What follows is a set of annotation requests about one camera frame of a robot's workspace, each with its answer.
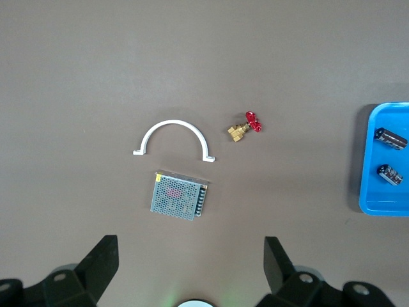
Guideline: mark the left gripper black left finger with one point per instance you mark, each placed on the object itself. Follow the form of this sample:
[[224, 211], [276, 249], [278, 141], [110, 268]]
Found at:
[[96, 272]]

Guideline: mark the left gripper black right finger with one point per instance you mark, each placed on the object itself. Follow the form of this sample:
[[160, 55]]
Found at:
[[287, 284]]

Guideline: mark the long brown electrolytic capacitor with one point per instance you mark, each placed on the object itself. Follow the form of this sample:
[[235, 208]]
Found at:
[[390, 138]]

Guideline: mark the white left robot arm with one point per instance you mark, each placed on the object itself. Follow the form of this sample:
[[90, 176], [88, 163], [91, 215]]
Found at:
[[195, 303]]

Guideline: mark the blue plastic tray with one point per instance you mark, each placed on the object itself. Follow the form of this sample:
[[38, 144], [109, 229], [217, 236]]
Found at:
[[370, 179]]

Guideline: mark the metal mesh power supply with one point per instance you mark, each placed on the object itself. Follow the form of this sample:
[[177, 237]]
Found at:
[[177, 196]]

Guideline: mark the white curved pipe clamp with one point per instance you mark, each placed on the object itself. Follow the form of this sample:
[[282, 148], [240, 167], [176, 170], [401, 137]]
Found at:
[[174, 122]]

